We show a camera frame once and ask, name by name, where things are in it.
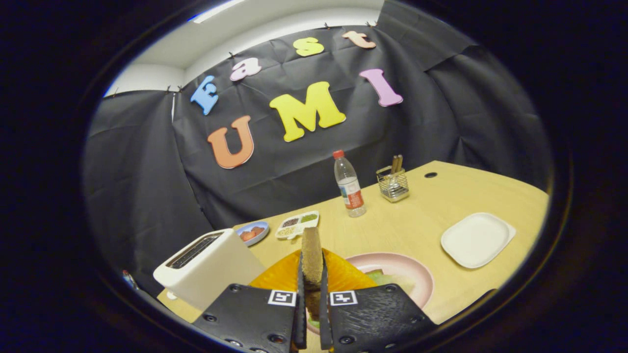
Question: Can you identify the pink round plate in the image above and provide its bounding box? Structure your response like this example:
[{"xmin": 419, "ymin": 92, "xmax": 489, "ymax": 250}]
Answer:
[{"xmin": 346, "ymin": 252, "xmax": 435, "ymax": 309}]

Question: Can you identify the white divided sauce dish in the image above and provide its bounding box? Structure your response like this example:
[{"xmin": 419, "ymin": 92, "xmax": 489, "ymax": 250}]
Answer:
[{"xmin": 275, "ymin": 211, "xmax": 320, "ymax": 240}]

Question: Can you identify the small blue plate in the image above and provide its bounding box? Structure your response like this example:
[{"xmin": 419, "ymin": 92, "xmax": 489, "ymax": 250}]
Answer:
[{"xmin": 236, "ymin": 221, "xmax": 270, "ymax": 247}]

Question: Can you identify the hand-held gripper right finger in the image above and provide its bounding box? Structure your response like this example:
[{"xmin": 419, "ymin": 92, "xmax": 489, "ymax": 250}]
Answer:
[{"xmin": 319, "ymin": 248, "xmax": 438, "ymax": 353}]

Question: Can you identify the green lettuce leaf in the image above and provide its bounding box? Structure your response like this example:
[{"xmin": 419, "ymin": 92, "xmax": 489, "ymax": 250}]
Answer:
[{"xmin": 366, "ymin": 269, "xmax": 399, "ymax": 287}]

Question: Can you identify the round brown bread slice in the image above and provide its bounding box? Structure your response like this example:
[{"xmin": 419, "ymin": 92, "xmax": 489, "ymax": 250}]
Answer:
[{"xmin": 300, "ymin": 227, "xmax": 324, "ymax": 322}]

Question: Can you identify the white toaster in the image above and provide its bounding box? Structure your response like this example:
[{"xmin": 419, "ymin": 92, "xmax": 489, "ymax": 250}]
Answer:
[{"xmin": 153, "ymin": 228, "xmax": 265, "ymax": 311}]

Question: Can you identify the black backdrop cloth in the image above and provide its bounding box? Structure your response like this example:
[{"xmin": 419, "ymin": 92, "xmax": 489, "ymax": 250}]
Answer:
[{"xmin": 83, "ymin": 0, "xmax": 552, "ymax": 295}]

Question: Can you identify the metal wire utensil holder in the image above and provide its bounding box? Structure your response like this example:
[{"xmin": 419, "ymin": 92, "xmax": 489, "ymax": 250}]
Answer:
[{"xmin": 376, "ymin": 167, "xmax": 410, "ymax": 203}]

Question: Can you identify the clear red-capped water bottle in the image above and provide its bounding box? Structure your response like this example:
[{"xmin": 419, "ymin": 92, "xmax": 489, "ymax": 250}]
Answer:
[{"xmin": 333, "ymin": 150, "xmax": 367, "ymax": 218}]

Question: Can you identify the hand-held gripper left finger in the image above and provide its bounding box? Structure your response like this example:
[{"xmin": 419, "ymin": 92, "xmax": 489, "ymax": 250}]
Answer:
[{"xmin": 191, "ymin": 249, "xmax": 308, "ymax": 353}]

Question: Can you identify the white square plate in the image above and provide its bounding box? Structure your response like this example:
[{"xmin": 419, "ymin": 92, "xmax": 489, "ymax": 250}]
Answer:
[{"xmin": 441, "ymin": 212, "xmax": 517, "ymax": 269}]

